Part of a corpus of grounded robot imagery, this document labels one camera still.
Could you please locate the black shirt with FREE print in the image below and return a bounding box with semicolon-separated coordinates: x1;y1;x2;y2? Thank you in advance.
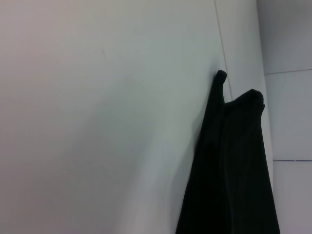
175;70;281;234

